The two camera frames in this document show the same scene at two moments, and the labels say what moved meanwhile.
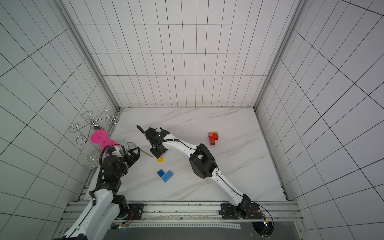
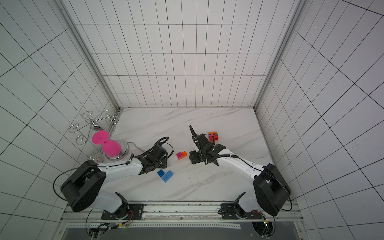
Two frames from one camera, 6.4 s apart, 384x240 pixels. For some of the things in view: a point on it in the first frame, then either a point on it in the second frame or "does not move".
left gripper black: x=132 y=161 to x=164 y=163
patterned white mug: x=93 y=161 does not move
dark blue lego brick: x=160 y=173 does not move
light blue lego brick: x=168 y=175 does not move
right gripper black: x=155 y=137 to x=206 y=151
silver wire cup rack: x=95 y=124 does not move
